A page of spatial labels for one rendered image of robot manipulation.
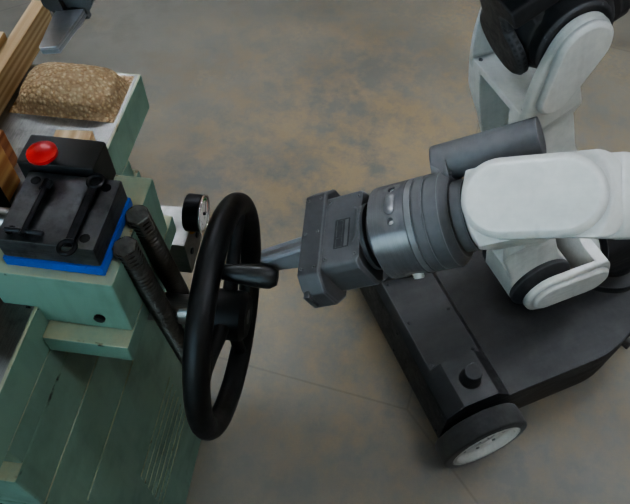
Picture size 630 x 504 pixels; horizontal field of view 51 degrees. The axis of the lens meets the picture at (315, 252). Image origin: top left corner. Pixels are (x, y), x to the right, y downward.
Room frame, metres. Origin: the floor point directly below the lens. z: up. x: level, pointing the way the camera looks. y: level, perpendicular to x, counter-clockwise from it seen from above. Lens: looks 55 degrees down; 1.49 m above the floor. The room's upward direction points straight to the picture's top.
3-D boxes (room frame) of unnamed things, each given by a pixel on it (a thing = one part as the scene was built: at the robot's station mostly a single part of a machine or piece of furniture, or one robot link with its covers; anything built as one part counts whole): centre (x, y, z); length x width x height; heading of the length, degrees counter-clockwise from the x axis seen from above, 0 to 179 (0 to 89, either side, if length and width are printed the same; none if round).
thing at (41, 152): (0.45, 0.27, 1.02); 0.03 x 0.03 x 0.01
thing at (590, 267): (0.85, -0.51, 0.28); 0.21 x 0.20 x 0.13; 112
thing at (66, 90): (0.68, 0.32, 0.92); 0.14 x 0.09 x 0.04; 82
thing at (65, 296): (0.42, 0.25, 0.91); 0.15 x 0.14 x 0.09; 172
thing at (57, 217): (0.42, 0.25, 0.99); 0.13 x 0.11 x 0.06; 172
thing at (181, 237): (0.68, 0.26, 0.58); 0.12 x 0.08 x 0.08; 82
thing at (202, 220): (0.67, 0.20, 0.65); 0.06 x 0.04 x 0.08; 172
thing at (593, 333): (0.84, -0.48, 0.19); 0.64 x 0.52 x 0.33; 112
